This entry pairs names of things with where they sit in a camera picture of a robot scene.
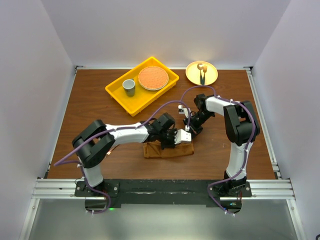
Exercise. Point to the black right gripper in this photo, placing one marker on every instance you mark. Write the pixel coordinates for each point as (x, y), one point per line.
(193, 129)

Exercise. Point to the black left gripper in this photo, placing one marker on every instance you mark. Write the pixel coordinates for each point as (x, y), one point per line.
(171, 144)

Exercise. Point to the brown cloth napkin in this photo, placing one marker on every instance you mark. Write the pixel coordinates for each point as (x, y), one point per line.
(153, 150)

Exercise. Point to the rose gold spoon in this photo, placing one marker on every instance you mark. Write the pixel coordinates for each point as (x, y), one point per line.
(109, 152)

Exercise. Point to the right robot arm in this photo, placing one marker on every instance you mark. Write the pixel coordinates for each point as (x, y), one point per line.
(241, 127)

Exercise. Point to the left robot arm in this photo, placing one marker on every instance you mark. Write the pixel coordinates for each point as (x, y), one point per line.
(98, 138)

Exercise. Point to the yellow round plate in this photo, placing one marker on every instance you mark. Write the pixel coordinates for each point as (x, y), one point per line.
(192, 73)

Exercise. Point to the yellow plastic tray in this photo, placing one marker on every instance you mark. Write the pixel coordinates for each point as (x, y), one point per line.
(142, 97)

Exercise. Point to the woven round coaster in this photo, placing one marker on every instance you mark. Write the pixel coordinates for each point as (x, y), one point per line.
(153, 78)

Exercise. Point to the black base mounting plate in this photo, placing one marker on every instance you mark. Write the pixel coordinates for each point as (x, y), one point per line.
(114, 193)

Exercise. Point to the grey ceramic cup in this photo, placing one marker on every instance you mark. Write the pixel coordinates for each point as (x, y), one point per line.
(129, 87)

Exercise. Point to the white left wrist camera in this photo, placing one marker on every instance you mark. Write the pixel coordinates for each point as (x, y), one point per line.
(182, 136)

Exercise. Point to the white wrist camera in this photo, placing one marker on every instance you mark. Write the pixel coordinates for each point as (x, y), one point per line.
(182, 136)
(184, 110)

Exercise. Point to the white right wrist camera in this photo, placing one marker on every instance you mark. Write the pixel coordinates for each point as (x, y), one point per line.
(184, 110)

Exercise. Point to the wooden fork green handle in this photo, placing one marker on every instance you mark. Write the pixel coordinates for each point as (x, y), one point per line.
(204, 75)

